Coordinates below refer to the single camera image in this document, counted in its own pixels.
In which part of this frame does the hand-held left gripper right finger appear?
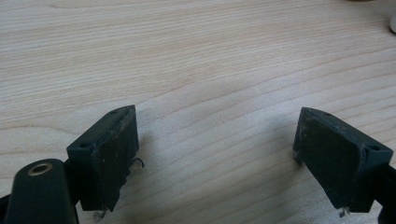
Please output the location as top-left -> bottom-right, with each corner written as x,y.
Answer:
291,106 -> 394,215

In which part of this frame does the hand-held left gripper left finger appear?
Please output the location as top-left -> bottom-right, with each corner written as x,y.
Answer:
65,104 -> 140,213

